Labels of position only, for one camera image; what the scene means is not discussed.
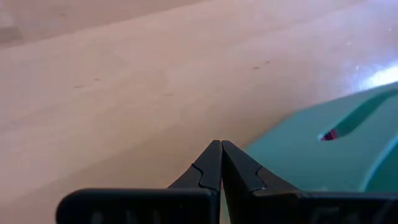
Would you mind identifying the teal plastic bin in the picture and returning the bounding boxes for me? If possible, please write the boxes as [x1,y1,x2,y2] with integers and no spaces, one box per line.
[244,81,398,194]

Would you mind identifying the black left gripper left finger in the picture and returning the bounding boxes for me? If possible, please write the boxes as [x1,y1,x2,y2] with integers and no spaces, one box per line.
[55,139,222,224]

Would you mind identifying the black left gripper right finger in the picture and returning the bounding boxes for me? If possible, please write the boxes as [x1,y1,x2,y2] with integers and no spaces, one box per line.
[221,139,398,224]

